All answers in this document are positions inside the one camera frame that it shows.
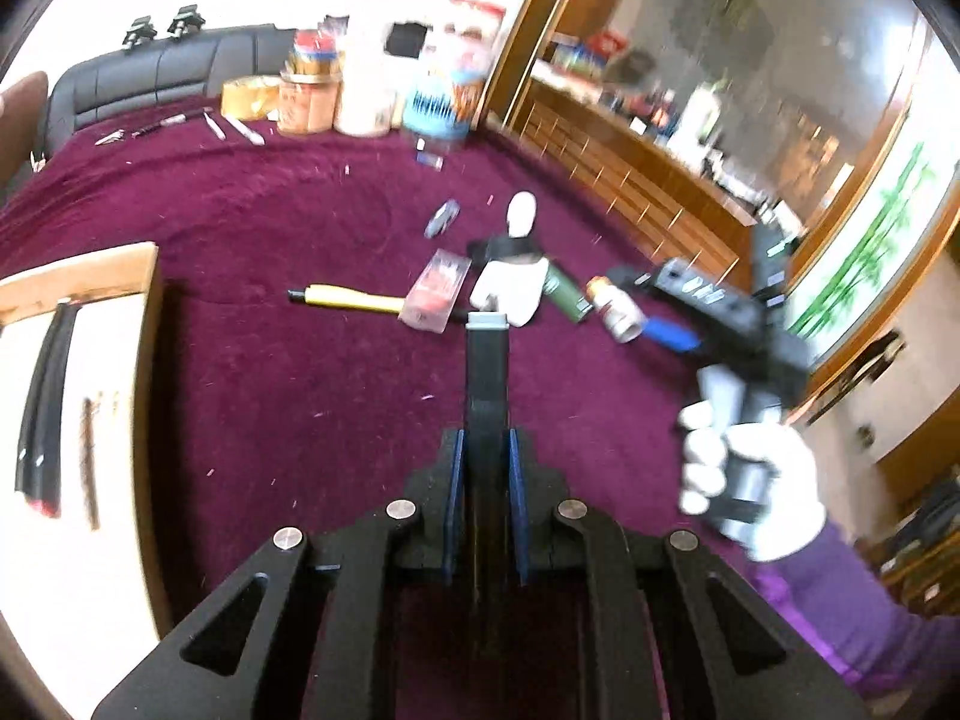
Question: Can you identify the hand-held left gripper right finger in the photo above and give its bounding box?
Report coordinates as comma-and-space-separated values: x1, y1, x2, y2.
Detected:
508, 427, 871, 720

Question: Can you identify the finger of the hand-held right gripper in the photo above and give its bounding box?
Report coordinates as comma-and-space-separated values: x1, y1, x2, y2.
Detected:
641, 315, 706, 355
606, 265, 662, 295

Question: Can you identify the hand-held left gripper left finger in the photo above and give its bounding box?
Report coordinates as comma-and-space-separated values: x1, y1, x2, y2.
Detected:
90, 427, 470, 720

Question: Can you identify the small bottle orange label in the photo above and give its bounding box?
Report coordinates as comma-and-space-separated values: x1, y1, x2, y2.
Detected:
586, 276, 647, 344

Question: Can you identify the green cylinder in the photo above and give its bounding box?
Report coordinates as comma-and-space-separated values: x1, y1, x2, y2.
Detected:
544, 259, 593, 325

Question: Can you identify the black bar grey cap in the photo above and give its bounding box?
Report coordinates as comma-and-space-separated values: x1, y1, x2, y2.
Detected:
463, 311, 518, 616

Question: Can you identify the white wooden framed tray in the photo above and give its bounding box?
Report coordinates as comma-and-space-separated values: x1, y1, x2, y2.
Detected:
0, 241, 175, 698

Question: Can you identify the person's right forearm purple sleeve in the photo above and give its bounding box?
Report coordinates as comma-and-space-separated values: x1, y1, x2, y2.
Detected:
750, 516, 960, 700

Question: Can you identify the person's right hand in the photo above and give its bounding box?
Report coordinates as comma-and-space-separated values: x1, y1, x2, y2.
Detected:
677, 400, 827, 563

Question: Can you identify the low wooden cabinet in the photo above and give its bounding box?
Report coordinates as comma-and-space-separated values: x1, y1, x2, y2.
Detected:
480, 75, 758, 293

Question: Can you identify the white mannequin figure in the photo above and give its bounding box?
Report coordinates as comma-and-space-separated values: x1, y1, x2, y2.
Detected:
466, 192, 552, 329

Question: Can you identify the bamboo painting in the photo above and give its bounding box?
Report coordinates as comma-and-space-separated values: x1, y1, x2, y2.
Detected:
784, 131, 960, 365

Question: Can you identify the clear plastic case red insert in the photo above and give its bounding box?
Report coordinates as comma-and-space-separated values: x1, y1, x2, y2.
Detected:
401, 249, 473, 335

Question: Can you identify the small silver foil packet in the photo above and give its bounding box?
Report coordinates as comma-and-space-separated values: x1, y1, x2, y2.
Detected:
424, 199, 462, 239

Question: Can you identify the wooden framed glass partition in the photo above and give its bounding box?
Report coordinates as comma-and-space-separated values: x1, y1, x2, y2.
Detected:
487, 0, 935, 263

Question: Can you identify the blue snack bag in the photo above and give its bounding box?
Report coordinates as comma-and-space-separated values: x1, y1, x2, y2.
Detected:
401, 0, 507, 142

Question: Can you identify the white cylindrical container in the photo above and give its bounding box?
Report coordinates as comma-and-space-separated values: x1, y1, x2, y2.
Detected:
334, 22, 398, 137

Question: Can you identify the thin brown stick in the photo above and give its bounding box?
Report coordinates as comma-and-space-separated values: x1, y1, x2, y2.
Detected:
79, 396, 104, 532

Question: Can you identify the jar with orange label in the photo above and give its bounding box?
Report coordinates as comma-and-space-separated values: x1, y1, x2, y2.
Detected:
276, 26, 344, 137

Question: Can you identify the long black strip red end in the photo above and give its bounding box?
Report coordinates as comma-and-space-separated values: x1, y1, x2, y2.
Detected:
13, 298, 82, 520

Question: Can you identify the black leather sofa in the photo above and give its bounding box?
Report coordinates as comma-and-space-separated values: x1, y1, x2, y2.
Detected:
43, 24, 301, 155

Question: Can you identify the brown chair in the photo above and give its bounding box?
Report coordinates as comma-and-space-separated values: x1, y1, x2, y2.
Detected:
0, 71, 50, 196

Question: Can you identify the yellow handled hammer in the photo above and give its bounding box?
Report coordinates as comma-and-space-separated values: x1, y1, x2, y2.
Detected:
288, 283, 451, 325

